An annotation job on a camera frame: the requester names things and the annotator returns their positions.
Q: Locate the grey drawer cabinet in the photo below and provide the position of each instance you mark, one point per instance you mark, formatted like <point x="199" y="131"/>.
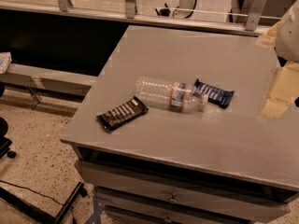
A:
<point x="215" y="166"/>

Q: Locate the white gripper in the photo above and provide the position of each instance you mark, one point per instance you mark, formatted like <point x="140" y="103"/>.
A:
<point x="288" y="36"/>

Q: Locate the grey metal bench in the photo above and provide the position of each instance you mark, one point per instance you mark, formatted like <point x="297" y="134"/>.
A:
<point x="53" y="83"/>

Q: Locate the metal railing frame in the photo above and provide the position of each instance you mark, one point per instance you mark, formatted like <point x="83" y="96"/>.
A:
<point x="225" y="16"/>

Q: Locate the clear plastic water bottle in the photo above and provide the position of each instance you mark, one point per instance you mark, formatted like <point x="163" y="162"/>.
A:
<point x="169" y="95"/>

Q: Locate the blue snack bar wrapper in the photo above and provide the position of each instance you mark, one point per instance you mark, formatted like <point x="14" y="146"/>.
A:
<point x="214" y="95"/>

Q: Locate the black office chair base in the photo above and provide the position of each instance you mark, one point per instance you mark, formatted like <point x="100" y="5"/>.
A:
<point x="5" y="142"/>

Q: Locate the black snack bar wrapper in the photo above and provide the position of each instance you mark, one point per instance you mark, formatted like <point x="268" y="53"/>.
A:
<point x="122" y="114"/>

